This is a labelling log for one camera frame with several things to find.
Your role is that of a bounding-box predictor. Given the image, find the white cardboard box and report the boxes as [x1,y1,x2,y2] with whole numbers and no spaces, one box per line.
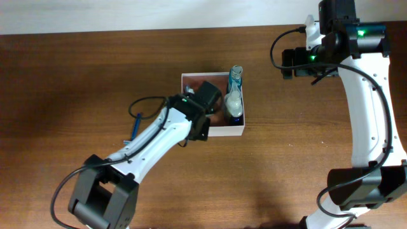
[181,72,245,137]

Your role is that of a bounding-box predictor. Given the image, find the blue Listerine mouthwash bottle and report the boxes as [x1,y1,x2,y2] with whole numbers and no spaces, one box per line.
[226,65,243,93]

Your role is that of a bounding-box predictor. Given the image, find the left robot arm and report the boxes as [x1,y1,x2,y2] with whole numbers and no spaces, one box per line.
[68,81,221,229]

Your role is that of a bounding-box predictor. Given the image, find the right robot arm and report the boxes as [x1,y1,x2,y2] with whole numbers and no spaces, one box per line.
[280,0,406,228]

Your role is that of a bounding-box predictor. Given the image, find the blue toothbrush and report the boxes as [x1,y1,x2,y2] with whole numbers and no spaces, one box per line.
[184,85,195,94]

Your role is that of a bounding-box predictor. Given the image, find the clear spray bottle dark liquid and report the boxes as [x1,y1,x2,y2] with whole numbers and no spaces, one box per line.
[224,82,244,126]

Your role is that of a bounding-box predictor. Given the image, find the right black cable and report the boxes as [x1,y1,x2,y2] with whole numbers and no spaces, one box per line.
[269,27,394,229]

